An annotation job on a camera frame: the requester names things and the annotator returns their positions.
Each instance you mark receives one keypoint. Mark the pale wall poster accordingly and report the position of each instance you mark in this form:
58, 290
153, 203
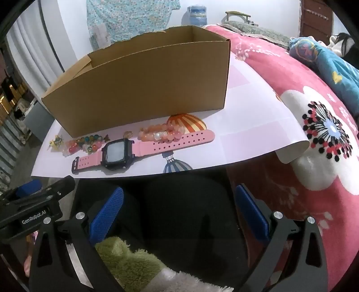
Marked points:
96, 31

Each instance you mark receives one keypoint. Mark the blue printed quilt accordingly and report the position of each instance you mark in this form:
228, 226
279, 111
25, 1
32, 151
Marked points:
325, 61

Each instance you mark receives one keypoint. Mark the floral cloth on wall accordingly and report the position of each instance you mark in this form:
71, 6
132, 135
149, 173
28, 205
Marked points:
126, 19

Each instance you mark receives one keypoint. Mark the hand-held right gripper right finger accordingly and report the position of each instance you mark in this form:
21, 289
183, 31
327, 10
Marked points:
252, 213

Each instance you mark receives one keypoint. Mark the blue water bottle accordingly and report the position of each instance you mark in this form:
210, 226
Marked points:
197, 15

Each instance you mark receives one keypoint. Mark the pink floral blanket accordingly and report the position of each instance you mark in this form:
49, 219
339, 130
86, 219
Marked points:
294, 84

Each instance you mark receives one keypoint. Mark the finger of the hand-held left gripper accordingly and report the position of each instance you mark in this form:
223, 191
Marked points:
53, 189
28, 187

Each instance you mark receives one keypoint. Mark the white curtain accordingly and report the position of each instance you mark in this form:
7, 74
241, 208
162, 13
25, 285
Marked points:
36, 45

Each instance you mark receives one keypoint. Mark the green patterned pillow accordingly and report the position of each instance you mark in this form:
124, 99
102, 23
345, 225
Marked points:
260, 32

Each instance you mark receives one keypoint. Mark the fuzzy green white clothing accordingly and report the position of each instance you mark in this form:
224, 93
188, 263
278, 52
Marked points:
129, 261

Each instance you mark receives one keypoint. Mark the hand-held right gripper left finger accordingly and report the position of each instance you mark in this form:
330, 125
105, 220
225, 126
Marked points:
106, 216

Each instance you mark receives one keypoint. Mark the wooden chair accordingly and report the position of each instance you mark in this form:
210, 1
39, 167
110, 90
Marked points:
238, 15

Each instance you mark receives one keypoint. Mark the brown cardboard box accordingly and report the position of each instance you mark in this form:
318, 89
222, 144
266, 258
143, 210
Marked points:
145, 92

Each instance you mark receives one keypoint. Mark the brown wooden door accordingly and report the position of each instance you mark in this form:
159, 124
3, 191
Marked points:
315, 19

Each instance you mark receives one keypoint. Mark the metal window railing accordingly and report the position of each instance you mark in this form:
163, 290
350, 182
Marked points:
8, 118

